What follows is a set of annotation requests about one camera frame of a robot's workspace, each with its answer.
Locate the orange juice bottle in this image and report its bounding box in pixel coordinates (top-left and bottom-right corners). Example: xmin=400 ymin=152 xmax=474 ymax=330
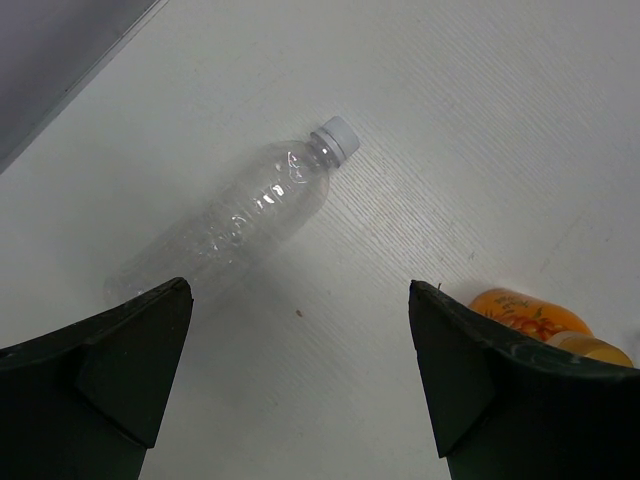
xmin=469 ymin=288 xmax=634 ymax=368

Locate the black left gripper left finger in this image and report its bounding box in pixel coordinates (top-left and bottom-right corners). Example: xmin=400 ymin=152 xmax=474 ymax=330
xmin=1 ymin=278 xmax=193 ymax=479

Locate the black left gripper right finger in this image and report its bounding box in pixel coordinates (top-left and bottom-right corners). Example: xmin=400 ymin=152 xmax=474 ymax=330
xmin=409 ymin=281 xmax=639 ymax=479

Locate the clear bottle white cap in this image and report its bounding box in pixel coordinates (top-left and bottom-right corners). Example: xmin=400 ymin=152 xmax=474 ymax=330
xmin=104 ymin=116 xmax=360 ymax=304

